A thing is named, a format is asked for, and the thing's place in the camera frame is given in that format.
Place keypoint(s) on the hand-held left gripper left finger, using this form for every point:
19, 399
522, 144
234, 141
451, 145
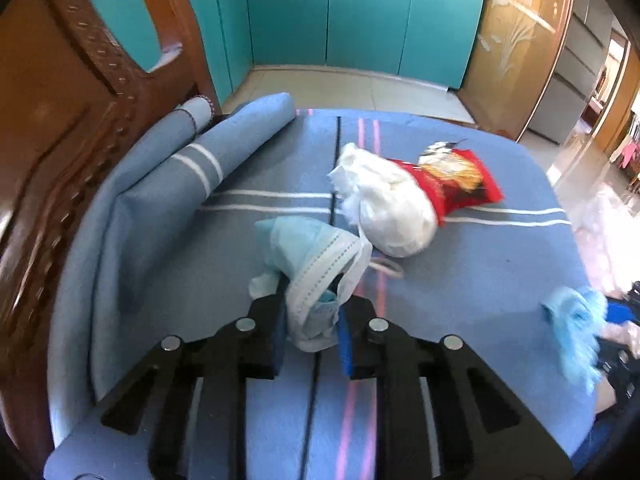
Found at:
277, 345

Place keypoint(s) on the white crumpled plastic bag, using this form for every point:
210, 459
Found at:
395, 210

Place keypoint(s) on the light blue face mask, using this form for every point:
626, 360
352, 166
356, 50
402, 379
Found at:
310, 260

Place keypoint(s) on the white rolled cloth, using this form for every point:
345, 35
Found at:
197, 110

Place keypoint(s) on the carved wooden chair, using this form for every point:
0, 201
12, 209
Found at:
60, 125

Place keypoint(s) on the pink hanging garment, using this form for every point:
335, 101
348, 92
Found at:
629, 154

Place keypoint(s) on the red snack packet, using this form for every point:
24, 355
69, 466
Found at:
460, 185

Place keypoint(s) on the pink plastic mesh basket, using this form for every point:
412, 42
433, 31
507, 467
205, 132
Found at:
610, 240

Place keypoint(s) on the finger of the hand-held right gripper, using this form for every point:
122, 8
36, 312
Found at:
622, 370
621, 312

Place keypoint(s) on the teal kitchen cabinets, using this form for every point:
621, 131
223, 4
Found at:
360, 20

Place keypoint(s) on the grey refrigerator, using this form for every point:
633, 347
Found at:
570, 85

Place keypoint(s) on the wooden wall panel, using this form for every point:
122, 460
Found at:
520, 60

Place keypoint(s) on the blue striped tablecloth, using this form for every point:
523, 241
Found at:
475, 270

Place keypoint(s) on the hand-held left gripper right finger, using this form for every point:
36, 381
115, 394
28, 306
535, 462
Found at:
347, 350

